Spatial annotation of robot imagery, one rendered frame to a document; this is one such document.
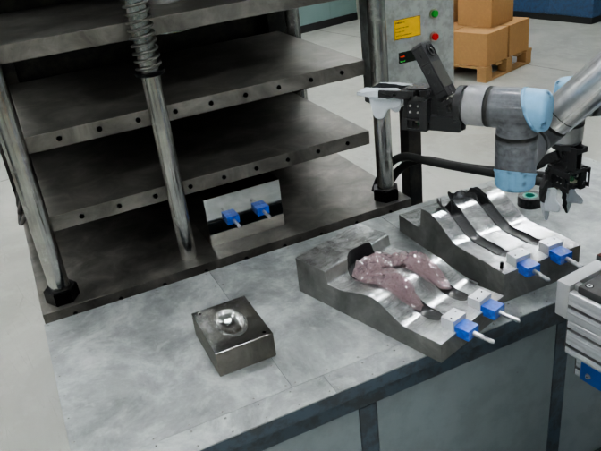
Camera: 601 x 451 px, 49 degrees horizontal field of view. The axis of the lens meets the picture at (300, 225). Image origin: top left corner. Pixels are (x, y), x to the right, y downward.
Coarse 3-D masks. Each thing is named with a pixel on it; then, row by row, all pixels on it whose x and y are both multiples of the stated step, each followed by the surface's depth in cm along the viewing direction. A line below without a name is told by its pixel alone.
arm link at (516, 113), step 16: (496, 96) 118; (512, 96) 117; (528, 96) 115; (544, 96) 114; (496, 112) 118; (512, 112) 116; (528, 112) 115; (544, 112) 114; (496, 128) 121; (512, 128) 118; (528, 128) 117; (544, 128) 116
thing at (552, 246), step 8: (544, 240) 179; (552, 240) 178; (560, 240) 178; (544, 248) 178; (552, 248) 177; (560, 248) 177; (552, 256) 176; (560, 256) 173; (568, 256) 174; (560, 264) 174; (576, 264) 171
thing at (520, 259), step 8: (520, 248) 176; (512, 256) 173; (520, 256) 173; (528, 256) 174; (512, 264) 174; (520, 264) 172; (528, 264) 171; (536, 264) 171; (520, 272) 173; (528, 272) 170; (536, 272) 170
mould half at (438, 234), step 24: (408, 216) 212; (432, 216) 195; (480, 216) 196; (504, 216) 197; (432, 240) 199; (456, 240) 190; (504, 240) 187; (456, 264) 191; (480, 264) 180; (504, 264) 175; (552, 264) 178; (504, 288) 173; (528, 288) 177
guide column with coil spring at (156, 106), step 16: (128, 0) 180; (144, 16) 183; (144, 32) 184; (144, 48) 186; (144, 64) 188; (144, 80) 190; (160, 80) 192; (160, 96) 193; (160, 112) 195; (160, 128) 197; (160, 144) 199; (160, 160) 202; (176, 160) 204; (176, 176) 205; (176, 192) 207; (176, 208) 209; (176, 224) 212; (192, 240) 216; (192, 256) 217
